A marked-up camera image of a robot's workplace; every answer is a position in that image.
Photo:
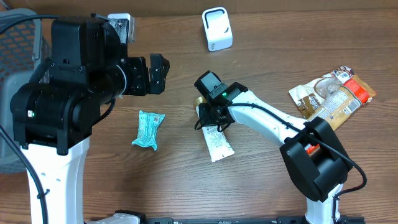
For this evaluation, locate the orange spaghetti package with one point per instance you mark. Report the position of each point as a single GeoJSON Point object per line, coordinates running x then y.
{"type": "Point", "coordinates": [351, 94]}

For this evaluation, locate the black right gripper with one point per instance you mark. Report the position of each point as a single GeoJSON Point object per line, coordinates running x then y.
{"type": "Point", "coordinates": [209, 120]}

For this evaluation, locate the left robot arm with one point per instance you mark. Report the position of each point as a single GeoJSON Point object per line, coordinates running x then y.
{"type": "Point", "coordinates": [54, 113]}

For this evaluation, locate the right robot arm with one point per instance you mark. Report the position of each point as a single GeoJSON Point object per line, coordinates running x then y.
{"type": "Point", "coordinates": [316, 161]}

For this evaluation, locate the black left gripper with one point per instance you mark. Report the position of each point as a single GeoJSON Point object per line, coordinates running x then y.
{"type": "Point", "coordinates": [153, 78]}

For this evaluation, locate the grey plastic mesh basket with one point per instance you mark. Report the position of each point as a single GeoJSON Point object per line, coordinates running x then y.
{"type": "Point", "coordinates": [23, 48]}

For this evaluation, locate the teal snack bar wrapper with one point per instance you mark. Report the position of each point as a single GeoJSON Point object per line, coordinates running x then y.
{"type": "Point", "coordinates": [147, 129]}

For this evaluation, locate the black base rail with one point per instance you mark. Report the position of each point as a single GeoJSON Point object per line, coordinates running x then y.
{"type": "Point", "coordinates": [279, 220]}

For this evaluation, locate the white barcode scanner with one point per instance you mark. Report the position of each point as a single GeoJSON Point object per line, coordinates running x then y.
{"type": "Point", "coordinates": [217, 28]}

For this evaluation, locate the white tube with gold cap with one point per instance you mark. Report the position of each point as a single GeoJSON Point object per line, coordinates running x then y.
{"type": "Point", "coordinates": [217, 143]}

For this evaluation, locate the beige resealable pouch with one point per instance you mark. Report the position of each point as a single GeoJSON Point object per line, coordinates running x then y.
{"type": "Point", "coordinates": [309, 97]}

